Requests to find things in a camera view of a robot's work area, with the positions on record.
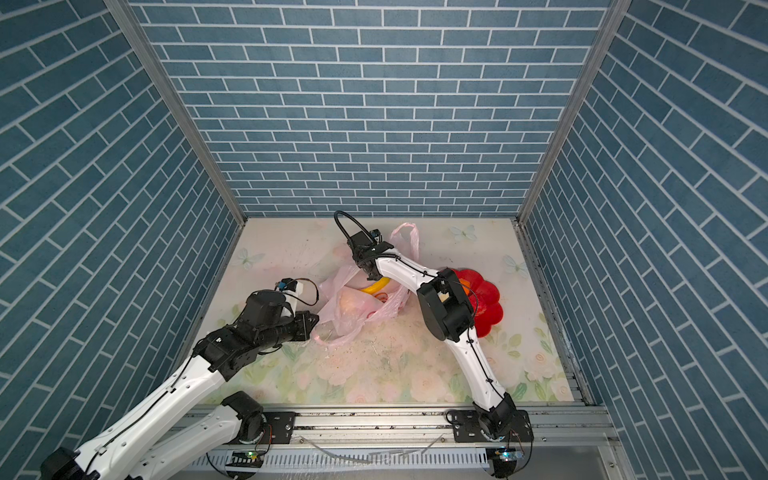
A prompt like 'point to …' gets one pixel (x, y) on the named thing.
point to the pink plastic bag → (331, 328)
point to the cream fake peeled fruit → (355, 304)
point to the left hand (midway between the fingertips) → (321, 319)
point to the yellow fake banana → (378, 286)
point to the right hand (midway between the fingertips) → (385, 261)
